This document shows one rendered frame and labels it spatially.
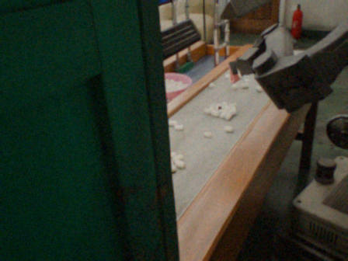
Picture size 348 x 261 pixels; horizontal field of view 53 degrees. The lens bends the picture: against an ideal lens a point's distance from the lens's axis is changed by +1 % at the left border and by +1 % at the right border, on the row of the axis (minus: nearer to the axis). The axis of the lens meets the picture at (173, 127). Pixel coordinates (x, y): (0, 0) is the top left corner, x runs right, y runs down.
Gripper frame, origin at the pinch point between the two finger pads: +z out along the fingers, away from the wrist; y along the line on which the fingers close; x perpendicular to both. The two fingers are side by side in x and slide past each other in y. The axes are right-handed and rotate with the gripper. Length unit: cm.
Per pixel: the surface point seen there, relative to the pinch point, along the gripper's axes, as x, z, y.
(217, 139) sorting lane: -16.5, 8.5, -13.1
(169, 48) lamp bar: 5.4, -15.7, -27.2
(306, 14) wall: 239, 274, 271
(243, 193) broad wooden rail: -39.5, -13.4, -18.9
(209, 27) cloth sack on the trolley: 195, 218, 95
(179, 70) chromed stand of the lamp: 49, 67, -1
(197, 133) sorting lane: -11.6, 12.5, -18.2
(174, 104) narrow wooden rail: 7.7, 25.2, -20.2
